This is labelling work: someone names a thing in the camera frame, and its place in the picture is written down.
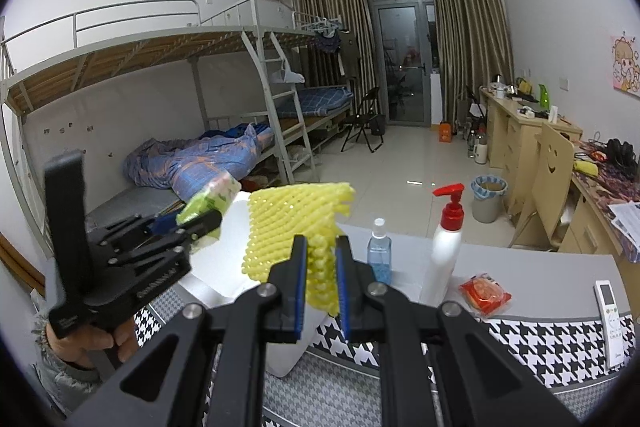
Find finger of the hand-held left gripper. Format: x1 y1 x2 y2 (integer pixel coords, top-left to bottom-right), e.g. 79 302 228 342
89 213 180 253
107 208 224 270

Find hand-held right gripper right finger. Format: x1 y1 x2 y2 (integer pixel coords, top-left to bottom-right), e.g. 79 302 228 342
335 234 586 427

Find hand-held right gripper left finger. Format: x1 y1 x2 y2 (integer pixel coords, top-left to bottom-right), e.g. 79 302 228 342
65 234 308 427

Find green tissue packet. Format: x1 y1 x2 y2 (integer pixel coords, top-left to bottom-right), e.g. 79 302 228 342
176 172 243 253

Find white foam box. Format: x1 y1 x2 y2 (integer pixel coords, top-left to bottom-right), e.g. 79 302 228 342
177 192 353 378

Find yellow foam fruit net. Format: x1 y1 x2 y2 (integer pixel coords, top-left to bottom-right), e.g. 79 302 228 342
240 181 357 314

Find person's left hand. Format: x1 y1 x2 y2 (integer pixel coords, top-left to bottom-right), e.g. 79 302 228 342
45 314 141 370

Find grey bed mattress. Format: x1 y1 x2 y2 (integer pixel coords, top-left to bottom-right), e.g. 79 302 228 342
85 184 191 228

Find blue spray bottle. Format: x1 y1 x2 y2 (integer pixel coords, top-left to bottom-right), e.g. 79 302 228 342
366 218 392 286

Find blue plaid blanket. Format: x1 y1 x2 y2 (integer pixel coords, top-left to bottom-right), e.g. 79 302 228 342
123 123 275 202

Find white red pump lotion bottle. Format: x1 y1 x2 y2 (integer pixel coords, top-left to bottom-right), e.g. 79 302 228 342
419 183 466 308

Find red snack packet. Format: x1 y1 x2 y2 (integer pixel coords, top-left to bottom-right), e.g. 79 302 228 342
459 273 512 319

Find white bunk bed ladder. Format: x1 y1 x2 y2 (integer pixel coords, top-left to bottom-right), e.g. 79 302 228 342
241 29 321 185

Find grey trash bin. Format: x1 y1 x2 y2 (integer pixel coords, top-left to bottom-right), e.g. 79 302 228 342
471 175 508 224

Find blue plaid mattress pad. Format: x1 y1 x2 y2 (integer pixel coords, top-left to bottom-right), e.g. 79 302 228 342
276 86 354 118

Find white hanging bag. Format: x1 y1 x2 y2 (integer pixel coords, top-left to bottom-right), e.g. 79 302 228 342
270 67 306 84

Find black folding chair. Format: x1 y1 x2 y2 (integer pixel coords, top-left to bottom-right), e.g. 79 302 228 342
341 87 387 154

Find white metal bunk bed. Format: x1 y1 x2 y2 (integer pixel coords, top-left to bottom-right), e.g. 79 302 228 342
240 0 361 148
0 0 321 258

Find houndstooth tablecloth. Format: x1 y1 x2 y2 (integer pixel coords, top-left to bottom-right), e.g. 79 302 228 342
132 282 636 427

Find dark hanging clothes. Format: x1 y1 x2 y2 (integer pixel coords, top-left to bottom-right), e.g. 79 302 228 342
312 29 346 55

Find wooden desk with drawers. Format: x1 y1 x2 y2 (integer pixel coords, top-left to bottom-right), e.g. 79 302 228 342
480 87 583 208

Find glass balcony door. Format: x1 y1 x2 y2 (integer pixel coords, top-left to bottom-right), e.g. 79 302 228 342
367 0 436 128

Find wooden smiley chair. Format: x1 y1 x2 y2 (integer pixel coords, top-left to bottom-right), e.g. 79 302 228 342
512 122 576 250

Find brown curtain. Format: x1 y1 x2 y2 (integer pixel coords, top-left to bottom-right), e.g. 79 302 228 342
429 0 515 128
291 0 381 118

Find white remote control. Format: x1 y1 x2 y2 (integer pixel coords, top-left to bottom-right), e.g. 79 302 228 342
594 280 631 368

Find patterned desk cover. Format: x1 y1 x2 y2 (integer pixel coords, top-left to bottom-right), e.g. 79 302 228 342
570 147 640 228

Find printed paper sheets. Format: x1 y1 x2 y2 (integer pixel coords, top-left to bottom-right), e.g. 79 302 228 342
607 201 640 264

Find black headphones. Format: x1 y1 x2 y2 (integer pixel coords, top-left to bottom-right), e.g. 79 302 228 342
605 138 636 166

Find cartoon wall poster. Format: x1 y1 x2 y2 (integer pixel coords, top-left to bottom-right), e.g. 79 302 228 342
611 29 640 98

